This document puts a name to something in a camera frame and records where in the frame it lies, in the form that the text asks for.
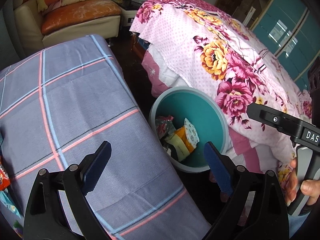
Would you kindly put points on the teal plastic trash bin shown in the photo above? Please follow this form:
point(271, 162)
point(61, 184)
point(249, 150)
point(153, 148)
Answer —
point(189, 103)

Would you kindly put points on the orange snack bag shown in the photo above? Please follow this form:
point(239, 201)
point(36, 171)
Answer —
point(4, 178)

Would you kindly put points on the cream sofa chair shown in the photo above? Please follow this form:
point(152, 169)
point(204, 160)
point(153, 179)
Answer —
point(29, 22)

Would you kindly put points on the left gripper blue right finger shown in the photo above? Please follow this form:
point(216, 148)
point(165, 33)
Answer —
point(220, 166)

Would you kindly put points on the blue right sleeve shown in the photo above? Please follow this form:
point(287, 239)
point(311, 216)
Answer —
point(295, 222)

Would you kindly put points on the teal wardrobe doors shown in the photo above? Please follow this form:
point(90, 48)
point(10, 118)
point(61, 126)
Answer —
point(288, 29)

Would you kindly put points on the black white electronics box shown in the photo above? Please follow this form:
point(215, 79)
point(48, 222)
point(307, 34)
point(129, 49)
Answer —
point(129, 9)

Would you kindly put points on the white patterned small wrapper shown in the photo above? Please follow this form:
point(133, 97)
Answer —
point(191, 133)

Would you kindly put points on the yellow cream snack wrapper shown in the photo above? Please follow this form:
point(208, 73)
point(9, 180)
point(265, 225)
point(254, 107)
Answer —
point(179, 144)

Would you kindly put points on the red snack packet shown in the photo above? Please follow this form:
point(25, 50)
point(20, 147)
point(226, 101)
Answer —
point(164, 126)

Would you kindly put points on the pink floral bed quilt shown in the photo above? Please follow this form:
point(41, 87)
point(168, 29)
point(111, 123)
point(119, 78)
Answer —
point(195, 44)

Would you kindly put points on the grey plaid tablecloth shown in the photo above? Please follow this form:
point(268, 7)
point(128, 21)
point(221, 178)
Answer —
point(57, 106)

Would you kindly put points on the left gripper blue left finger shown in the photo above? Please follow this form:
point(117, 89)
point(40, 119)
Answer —
point(93, 167)

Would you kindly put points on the light blue snack wrapper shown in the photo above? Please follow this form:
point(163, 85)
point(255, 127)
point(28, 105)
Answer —
point(8, 202)

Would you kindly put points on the orange leather seat cushion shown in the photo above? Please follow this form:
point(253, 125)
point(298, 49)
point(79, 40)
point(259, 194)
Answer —
point(77, 13)

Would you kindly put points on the person right hand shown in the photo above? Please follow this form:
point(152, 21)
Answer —
point(310, 188)

